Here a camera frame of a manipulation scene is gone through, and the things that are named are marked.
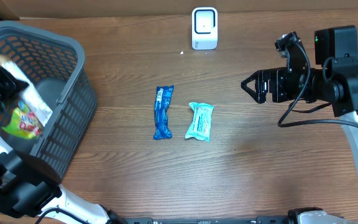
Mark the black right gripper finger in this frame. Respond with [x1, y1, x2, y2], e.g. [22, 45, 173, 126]
[241, 70, 259, 86]
[241, 84, 266, 104]

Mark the green gummy candy bag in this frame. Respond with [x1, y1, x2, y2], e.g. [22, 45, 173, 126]
[2, 100, 43, 139]

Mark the white tube gold cap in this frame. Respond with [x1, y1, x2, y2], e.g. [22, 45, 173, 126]
[0, 55, 53, 127]

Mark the teal wet wipes pack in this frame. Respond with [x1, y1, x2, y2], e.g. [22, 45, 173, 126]
[185, 102, 214, 142]

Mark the blue snack wrapper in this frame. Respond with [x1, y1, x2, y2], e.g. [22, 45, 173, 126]
[154, 85, 174, 140]

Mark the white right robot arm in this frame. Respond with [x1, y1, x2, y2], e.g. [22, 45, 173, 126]
[241, 26, 358, 176]

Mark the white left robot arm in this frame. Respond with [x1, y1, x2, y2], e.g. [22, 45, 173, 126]
[0, 54, 122, 223]

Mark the white barcode scanner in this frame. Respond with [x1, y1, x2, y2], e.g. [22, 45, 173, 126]
[191, 7, 218, 50]

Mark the grey plastic basket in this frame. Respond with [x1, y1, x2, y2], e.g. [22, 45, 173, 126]
[0, 21, 97, 177]

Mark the cardboard back panel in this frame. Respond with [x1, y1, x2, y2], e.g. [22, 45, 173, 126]
[0, 0, 358, 20]

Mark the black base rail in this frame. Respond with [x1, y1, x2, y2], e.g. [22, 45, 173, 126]
[125, 215, 289, 224]

